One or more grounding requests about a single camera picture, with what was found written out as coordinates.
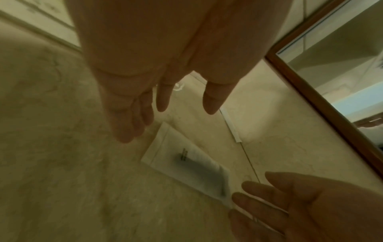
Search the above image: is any person's left hand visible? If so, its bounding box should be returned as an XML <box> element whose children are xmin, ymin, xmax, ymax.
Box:
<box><xmin>63</xmin><ymin>0</ymin><xmax>294</xmax><ymax>145</ymax></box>

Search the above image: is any person's right hand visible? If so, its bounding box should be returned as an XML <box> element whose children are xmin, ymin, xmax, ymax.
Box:
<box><xmin>228</xmin><ymin>171</ymin><xmax>383</xmax><ymax>242</ymax></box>

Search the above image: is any long thin white toiletry packet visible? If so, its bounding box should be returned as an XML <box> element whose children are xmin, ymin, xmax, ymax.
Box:
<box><xmin>219</xmin><ymin>108</ymin><xmax>245</xmax><ymax>144</ymax></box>

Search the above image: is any translucent toiletry packet dark comb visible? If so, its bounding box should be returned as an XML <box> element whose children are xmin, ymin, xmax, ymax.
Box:
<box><xmin>140</xmin><ymin>121</ymin><xmax>235</xmax><ymax>211</ymax></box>

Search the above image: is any wood framed wall mirror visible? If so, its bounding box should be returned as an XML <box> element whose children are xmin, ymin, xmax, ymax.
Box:
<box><xmin>265</xmin><ymin>0</ymin><xmax>383</xmax><ymax>179</ymax></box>

